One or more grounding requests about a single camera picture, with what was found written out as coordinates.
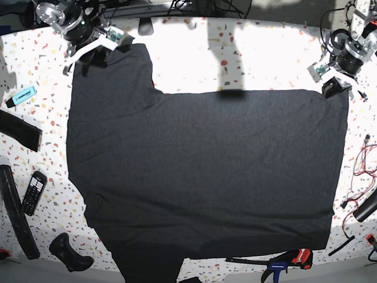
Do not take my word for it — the black game controller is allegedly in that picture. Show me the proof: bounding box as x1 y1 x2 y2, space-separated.
49 232 94 272

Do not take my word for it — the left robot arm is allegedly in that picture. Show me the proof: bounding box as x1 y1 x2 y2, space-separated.
307 1 376 102

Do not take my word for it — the black cable bundle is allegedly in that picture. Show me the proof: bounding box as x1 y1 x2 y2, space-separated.
166 0 254 17

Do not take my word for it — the black folded cloth strip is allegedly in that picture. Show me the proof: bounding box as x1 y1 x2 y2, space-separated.
1 110 42 152

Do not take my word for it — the black TV remote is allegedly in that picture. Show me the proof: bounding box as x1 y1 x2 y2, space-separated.
21 171 47 216

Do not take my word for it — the black monitor stand foot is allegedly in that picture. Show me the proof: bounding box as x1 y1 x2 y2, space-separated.
138 17 154 36

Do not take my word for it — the red black clamp left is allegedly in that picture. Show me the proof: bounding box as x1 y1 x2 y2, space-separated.
0 249 11 261

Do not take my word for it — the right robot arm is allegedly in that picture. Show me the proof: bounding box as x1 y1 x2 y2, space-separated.
35 1 134 75

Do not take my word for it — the small red connector block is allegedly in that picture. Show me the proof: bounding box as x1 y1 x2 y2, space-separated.
366 233 377 246

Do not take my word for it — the black cylinder right edge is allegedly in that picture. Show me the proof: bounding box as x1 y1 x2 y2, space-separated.
353 195 377 222

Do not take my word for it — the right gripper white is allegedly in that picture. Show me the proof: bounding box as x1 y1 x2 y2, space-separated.
62 25 134 77

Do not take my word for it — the blue highlighter marker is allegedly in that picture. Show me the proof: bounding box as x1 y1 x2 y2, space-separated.
6 86 36 108

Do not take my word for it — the dark grey T-shirt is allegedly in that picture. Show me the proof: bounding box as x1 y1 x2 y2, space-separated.
67 44 349 282

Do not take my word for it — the long black bar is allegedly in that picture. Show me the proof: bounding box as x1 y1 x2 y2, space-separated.
1 164 40 260

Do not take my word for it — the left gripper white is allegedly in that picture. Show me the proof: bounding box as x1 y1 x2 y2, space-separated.
307 61 368 101

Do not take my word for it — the red wire bundle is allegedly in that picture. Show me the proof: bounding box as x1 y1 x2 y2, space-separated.
340 134 377 236

